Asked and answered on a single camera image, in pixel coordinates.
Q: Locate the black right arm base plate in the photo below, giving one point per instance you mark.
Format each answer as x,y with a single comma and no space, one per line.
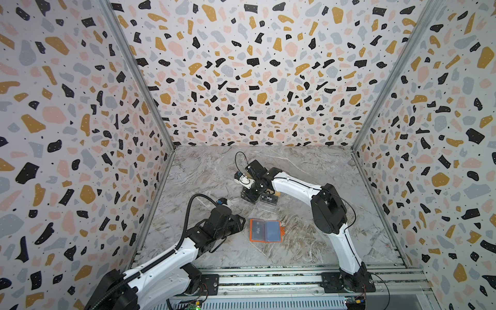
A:
344,283

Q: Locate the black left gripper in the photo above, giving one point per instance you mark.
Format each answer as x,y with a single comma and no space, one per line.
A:
238,222

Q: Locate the aluminium corner post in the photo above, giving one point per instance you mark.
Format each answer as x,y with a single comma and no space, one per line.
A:
428,14
112,21

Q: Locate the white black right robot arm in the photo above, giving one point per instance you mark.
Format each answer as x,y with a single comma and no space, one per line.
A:
329,216

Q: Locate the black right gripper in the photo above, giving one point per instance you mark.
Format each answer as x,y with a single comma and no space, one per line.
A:
252,192

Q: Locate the circuit board right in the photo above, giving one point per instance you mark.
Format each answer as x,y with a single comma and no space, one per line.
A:
355,303

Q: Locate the aluminium corner post right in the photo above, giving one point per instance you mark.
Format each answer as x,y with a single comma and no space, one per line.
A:
428,14

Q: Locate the green circuit board left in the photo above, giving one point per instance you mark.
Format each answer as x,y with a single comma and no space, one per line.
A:
193,306

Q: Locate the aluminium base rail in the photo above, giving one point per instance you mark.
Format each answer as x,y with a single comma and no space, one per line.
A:
397,287

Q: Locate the orange card holder wallet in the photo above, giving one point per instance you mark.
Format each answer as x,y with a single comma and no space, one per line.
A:
274,232

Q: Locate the aluminium corner post left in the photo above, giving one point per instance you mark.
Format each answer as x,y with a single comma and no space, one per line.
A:
112,21

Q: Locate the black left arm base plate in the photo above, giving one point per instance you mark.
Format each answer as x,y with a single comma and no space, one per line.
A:
206,285

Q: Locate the clear acrylic card stand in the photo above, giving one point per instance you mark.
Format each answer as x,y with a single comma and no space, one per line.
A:
267,207

